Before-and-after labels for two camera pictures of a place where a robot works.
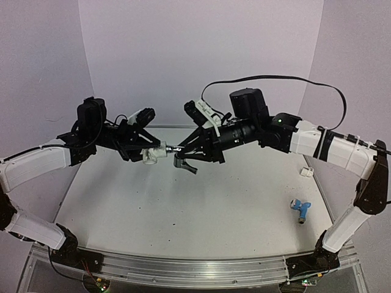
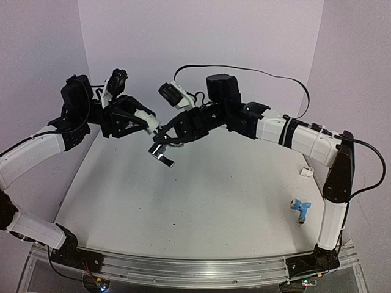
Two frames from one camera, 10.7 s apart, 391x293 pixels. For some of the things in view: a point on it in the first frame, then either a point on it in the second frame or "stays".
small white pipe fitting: [305, 171] stays
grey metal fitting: [180, 163] → [157, 152]
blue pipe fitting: [296, 204] stays
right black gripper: [202, 138] → [190, 128]
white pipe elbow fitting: [150, 155] → [153, 122]
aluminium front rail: [173, 272] stays
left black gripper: [128, 141] → [120, 112]
